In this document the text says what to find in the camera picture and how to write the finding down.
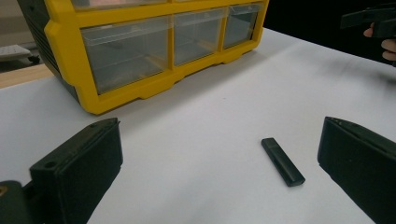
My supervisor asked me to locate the yellow black organizer box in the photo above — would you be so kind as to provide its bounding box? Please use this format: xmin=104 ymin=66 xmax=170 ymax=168
xmin=17 ymin=0 xmax=270 ymax=116

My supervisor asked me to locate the grey plastic object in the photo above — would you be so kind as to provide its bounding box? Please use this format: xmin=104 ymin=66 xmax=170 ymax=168
xmin=0 ymin=44 xmax=41 ymax=65

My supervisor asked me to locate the black usb stick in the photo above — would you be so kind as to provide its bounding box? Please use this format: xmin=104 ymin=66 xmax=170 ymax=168
xmin=261 ymin=137 xmax=306 ymax=188

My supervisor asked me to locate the wooden board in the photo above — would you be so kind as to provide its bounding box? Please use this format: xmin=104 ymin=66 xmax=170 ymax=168
xmin=0 ymin=63 xmax=54 ymax=90

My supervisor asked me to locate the set of clear organizer drawers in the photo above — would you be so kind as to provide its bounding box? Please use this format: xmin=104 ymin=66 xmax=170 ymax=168
xmin=70 ymin=0 xmax=265 ymax=95

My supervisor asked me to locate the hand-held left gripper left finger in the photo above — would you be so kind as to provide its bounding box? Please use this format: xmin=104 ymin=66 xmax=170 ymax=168
xmin=29 ymin=117 xmax=124 ymax=224

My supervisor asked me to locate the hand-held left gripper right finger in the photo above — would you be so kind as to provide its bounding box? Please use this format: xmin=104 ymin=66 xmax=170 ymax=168
xmin=317 ymin=116 xmax=396 ymax=224

